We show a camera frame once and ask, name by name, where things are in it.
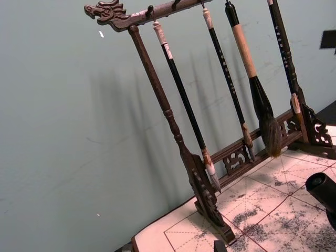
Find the black cylindrical object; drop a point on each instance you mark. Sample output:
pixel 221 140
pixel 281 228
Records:
pixel 324 191

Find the black brush with white characters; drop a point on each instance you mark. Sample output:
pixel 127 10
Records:
pixel 282 44

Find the small black block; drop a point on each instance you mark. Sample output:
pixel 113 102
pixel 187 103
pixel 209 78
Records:
pixel 220 246

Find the black brush with white cap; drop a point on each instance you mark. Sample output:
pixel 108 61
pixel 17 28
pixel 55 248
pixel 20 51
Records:
pixel 181 89

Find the carved dark wooden brush rack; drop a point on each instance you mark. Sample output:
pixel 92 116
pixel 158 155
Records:
pixel 155 86

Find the thin black brush, white cap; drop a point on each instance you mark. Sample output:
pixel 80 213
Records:
pixel 225 71

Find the white gridded calligraphy mat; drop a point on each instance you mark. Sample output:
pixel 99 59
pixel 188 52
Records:
pixel 262 204

